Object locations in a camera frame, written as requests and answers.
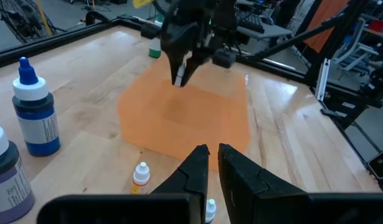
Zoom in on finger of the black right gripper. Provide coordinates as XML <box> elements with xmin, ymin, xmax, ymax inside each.
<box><xmin>162</xmin><ymin>23</ymin><xmax>198</xmax><ymax>85</ymax></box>
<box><xmin>181</xmin><ymin>51</ymin><xmax>210</xmax><ymax>88</ymax></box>

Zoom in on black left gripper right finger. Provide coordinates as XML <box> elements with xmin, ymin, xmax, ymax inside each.
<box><xmin>218</xmin><ymin>142</ymin><xmax>383</xmax><ymax>224</ymax></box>

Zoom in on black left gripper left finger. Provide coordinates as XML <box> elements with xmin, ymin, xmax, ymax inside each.
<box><xmin>37</xmin><ymin>144</ymin><xmax>210</xmax><ymax>224</ymax></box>

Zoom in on large green food coloring bottle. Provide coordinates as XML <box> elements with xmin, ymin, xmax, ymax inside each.
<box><xmin>148</xmin><ymin>19</ymin><xmax>164</xmax><ymax>59</ymax></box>

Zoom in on small purple food coloring bottle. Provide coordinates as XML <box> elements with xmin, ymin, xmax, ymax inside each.
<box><xmin>205</xmin><ymin>198</ymin><xmax>217</xmax><ymax>224</ymax></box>

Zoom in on small orange food coloring bottle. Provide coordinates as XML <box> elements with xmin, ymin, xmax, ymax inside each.
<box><xmin>130</xmin><ymin>161</ymin><xmax>151</xmax><ymax>195</ymax></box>

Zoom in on large blue food coloring bottle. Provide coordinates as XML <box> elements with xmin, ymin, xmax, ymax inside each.
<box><xmin>12</xmin><ymin>57</ymin><xmax>62</xmax><ymax>157</ymax></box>

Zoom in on large purple food coloring bottle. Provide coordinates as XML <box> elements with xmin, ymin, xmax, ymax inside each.
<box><xmin>0</xmin><ymin>123</ymin><xmax>36</xmax><ymax>224</ymax></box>

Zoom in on black clamp block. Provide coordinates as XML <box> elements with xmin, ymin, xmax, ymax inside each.
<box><xmin>140</xmin><ymin>24</ymin><xmax>163</xmax><ymax>40</ymax></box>

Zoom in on yellow flat object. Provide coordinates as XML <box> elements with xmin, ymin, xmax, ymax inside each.
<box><xmin>131</xmin><ymin>0</ymin><xmax>155</xmax><ymax>9</ymax></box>

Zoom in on translucent orange plastic bin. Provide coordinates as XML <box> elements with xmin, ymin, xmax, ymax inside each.
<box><xmin>117</xmin><ymin>54</ymin><xmax>252</xmax><ymax>172</ymax></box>

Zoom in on black keyboard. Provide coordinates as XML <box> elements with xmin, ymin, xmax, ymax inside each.
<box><xmin>237</xmin><ymin>12</ymin><xmax>266</xmax><ymax>34</ymax></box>

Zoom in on grey desk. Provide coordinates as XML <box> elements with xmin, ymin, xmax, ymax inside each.
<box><xmin>236</xmin><ymin>21</ymin><xmax>292</xmax><ymax>40</ymax></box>

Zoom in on orange panel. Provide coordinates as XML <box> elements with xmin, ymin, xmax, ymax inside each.
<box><xmin>303</xmin><ymin>0</ymin><xmax>350</xmax><ymax>54</ymax></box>

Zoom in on black equipment stand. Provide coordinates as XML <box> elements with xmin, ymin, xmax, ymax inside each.
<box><xmin>320</xmin><ymin>58</ymin><xmax>383</xmax><ymax>131</ymax></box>

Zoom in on thin yellow pole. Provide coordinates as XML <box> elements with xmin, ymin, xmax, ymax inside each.
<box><xmin>35</xmin><ymin>0</ymin><xmax>54</xmax><ymax>37</ymax></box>

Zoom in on black rig upright struts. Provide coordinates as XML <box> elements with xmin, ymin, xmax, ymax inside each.
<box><xmin>240</xmin><ymin>0</ymin><xmax>371</xmax><ymax>90</ymax></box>

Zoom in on white office chair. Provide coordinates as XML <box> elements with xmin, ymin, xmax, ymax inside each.
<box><xmin>333</xmin><ymin>17</ymin><xmax>380</xmax><ymax>77</ymax></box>

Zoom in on red storage bin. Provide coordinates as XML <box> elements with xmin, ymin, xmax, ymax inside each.
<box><xmin>367</xmin><ymin>19</ymin><xmax>383</xmax><ymax>34</ymax></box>

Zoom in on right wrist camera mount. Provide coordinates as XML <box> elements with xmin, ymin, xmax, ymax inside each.
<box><xmin>212</xmin><ymin>49</ymin><xmax>238</xmax><ymax>69</ymax></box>

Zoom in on white metal bracket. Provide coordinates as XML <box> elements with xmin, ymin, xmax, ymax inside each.
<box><xmin>314</xmin><ymin>58</ymin><xmax>331</xmax><ymax>102</ymax></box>

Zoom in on small table-level camera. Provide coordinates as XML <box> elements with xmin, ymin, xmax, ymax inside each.
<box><xmin>367</xmin><ymin>150</ymin><xmax>383</xmax><ymax>180</ymax></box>

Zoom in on black wire floor fan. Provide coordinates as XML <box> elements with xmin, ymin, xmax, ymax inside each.
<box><xmin>0</xmin><ymin>0</ymin><xmax>59</xmax><ymax>44</ymax></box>

